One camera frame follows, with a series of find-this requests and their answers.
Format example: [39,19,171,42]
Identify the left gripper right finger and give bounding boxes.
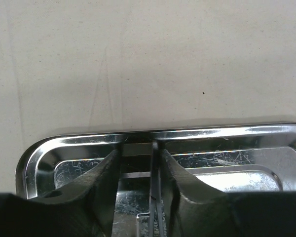
[160,149,296,237]

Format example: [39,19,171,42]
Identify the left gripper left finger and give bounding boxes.
[0,150,121,237]

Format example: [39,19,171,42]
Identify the steel forceps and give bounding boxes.
[148,142,164,237]

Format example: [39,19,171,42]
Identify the steel instrument tray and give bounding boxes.
[15,123,296,237]

